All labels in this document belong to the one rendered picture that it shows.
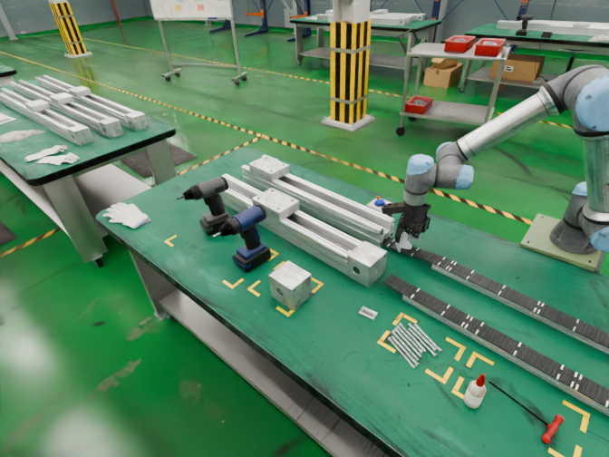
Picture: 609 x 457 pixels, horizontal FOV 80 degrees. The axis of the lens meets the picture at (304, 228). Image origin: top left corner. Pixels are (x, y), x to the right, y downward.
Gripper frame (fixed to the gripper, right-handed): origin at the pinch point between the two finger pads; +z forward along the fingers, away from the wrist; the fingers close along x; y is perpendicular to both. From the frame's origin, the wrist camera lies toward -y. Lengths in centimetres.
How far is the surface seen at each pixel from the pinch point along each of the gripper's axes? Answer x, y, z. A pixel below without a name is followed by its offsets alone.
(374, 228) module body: -5.0, -9.0, -5.8
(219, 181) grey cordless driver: -33, -62, -19
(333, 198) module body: 2.3, -34.4, -5.5
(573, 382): -20, 59, -1
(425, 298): -18.8, 19.6, -0.9
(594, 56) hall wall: 745, -63, 74
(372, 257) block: -19.8, 0.5, -7.2
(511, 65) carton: 465, -113, 41
